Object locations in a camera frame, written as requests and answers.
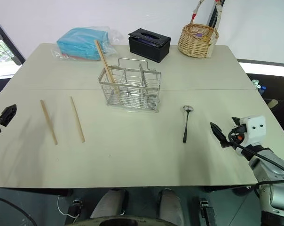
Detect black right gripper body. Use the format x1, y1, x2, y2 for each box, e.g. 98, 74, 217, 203
228, 125, 248, 145

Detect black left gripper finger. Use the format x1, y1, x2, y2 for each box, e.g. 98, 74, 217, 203
0, 104, 17, 128

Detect clear bottle with blue cap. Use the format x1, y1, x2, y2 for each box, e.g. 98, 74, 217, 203
251, 79, 268, 96

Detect wooden chopstick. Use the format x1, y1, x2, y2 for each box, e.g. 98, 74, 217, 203
70, 96, 86, 144
40, 99, 59, 145
94, 40, 121, 95

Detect grey rounded shape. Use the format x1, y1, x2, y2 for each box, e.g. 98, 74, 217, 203
89, 188, 129, 219
158, 188, 184, 226

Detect blue towels in plastic bag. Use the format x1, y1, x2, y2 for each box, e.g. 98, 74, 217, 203
51, 25, 124, 63

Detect black tissue box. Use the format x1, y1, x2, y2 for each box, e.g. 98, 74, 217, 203
128, 28, 172, 64

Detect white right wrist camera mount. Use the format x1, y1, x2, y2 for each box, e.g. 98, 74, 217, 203
235, 115, 267, 157

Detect metal spoon with dark handle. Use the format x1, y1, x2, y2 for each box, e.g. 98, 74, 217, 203
182, 105, 195, 144

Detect black window frame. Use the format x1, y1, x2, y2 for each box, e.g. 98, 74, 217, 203
0, 13, 26, 66

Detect black table leg bracket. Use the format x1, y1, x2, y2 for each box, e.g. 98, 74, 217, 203
72, 198, 84, 214
199, 199, 217, 226

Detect black floor cable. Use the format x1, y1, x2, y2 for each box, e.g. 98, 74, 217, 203
0, 194, 37, 226

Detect wicker basket with handle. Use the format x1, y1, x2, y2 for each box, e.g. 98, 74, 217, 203
177, 0, 224, 59

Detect silver wire cutlery rack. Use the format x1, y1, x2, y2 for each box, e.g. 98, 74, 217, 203
98, 58, 162, 113

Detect thin white cable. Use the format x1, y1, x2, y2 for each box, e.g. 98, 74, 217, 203
57, 194, 79, 218

